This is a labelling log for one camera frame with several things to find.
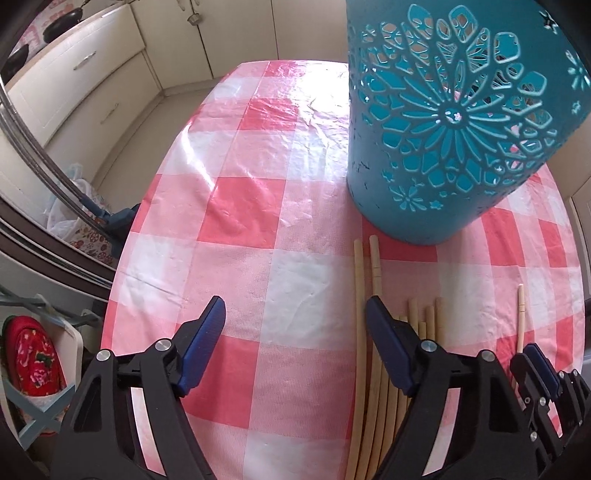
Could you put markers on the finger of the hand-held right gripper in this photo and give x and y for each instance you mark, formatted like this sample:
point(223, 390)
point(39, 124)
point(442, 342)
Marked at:
point(542, 369)
point(524, 378)

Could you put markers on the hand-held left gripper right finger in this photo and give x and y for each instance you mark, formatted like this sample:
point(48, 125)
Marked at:
point(390, 344)

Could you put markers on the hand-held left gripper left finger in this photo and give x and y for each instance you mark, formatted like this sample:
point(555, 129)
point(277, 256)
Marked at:
point(203, 344)

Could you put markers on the teal cutout plastic basket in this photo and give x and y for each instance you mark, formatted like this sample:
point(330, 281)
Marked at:
point(383, 152)

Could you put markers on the white plastic rack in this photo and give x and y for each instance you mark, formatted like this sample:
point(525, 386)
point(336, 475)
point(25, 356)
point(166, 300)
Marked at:
point(71, 341)

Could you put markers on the pink checkered tablecloth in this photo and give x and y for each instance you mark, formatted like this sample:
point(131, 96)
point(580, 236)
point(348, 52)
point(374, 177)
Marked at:
point(258, 207)

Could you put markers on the blue dustpan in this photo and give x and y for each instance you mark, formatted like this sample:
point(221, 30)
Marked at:
point(122, 219)

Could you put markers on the floral cloth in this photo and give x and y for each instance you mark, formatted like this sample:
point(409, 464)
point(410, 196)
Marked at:
point(92, 242)

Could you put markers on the red floral bag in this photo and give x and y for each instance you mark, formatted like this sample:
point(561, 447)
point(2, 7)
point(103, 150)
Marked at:
point(34, 360)

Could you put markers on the white plastic bag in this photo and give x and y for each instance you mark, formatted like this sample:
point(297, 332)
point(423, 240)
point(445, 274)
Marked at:
point(64, 217)

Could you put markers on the chrome tube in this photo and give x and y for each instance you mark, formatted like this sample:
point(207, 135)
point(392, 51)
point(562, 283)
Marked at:
point(41, 157)

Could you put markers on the cream drawer cabinet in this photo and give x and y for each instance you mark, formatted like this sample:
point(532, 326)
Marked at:
point(69, 83)

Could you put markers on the cream door cabinet row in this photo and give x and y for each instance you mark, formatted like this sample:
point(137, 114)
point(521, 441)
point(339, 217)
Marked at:
point(240, 32)

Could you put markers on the small metal hanging cup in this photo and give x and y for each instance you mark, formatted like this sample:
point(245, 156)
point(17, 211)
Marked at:
point(194, 18)

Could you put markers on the black pan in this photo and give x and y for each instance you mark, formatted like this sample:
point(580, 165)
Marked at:
point(17, 62)

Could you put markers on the black wok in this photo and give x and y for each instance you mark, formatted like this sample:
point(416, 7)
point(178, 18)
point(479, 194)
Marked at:
point(62, 23)

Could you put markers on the grey metal folding frame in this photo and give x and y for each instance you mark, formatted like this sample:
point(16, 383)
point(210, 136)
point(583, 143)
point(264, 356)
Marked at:
point(41, 413)

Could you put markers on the pink patterned wall sticker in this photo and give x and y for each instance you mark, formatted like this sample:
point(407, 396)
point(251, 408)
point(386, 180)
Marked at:
point(30, 25)

